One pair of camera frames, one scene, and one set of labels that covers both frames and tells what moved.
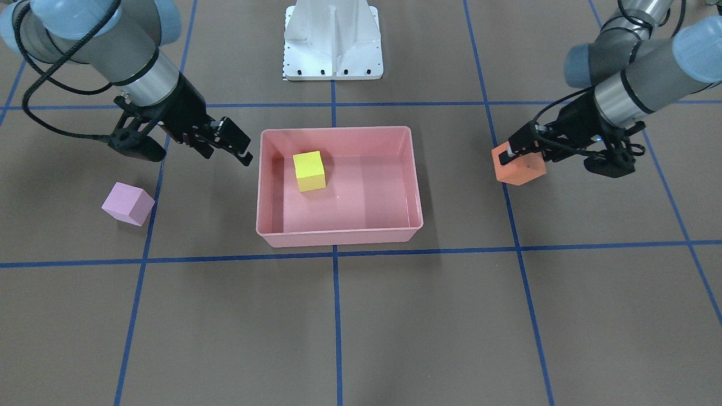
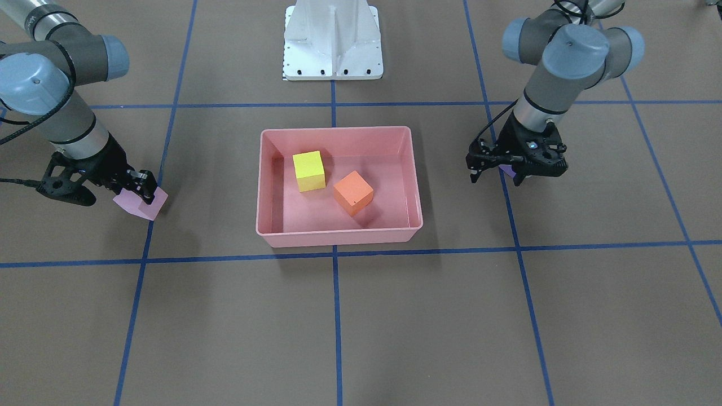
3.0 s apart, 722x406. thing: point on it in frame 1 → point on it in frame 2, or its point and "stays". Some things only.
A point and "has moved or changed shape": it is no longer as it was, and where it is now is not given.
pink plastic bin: x=371 y=194 stays
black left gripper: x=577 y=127 → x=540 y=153
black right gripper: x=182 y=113 → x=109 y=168
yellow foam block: x=309 y=171 stays
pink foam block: x=128 y=203 has moved or changed shape
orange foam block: x=519 y=170 has moved or changed shape
